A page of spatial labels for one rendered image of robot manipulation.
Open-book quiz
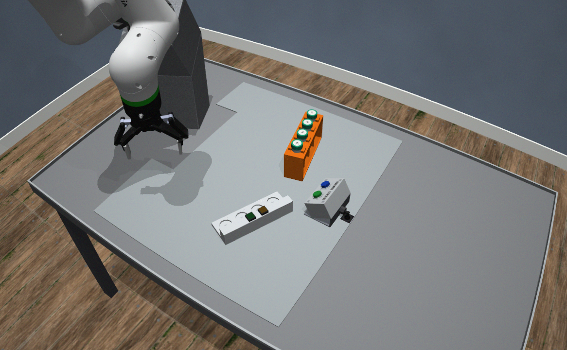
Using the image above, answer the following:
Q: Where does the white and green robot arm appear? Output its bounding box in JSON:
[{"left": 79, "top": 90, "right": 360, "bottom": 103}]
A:
[{"left": 28, "top": 0, "right": 179, "bottom": 120}]

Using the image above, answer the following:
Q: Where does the orange tube rack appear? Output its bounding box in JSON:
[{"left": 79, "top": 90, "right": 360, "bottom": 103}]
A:
[{"left": 284, "top": 112, "right": 323, "bottom": 181}]

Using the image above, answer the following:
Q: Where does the green screw cap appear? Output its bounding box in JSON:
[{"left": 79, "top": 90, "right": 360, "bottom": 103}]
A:
[
  {"left": 297, "top": 129, "right": 308, "bottom": 140},
  {"left": 302, "top": 119, "right": 313, "bottom": 129},
  {"left": 291, "top": 139, "right": 303, "bottom": 150},
  {"left": 307, "top": 109, "right": 318, "bottom": 119}
]

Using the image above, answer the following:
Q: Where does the light grey bench mat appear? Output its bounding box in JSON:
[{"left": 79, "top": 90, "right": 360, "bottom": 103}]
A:
[{"left": 94, "top": 82, "right": 403, "bottom": 327}]

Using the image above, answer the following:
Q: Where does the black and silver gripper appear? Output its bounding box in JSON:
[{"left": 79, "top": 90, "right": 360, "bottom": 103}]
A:
[{"left": 114, "top": 111, "right": 189, "bottom": 159}]

